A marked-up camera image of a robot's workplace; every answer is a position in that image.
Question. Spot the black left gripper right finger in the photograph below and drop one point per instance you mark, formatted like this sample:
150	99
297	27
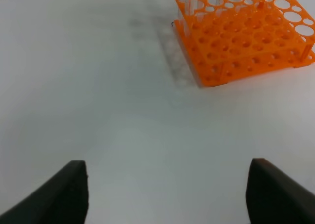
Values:
272	197

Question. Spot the test tube front-left teal cap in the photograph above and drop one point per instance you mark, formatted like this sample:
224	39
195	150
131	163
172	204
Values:
188	11

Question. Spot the orange test tube rack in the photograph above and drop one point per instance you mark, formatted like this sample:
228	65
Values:
242	38

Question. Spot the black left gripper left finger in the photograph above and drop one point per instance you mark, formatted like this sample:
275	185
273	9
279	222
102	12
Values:
63	199

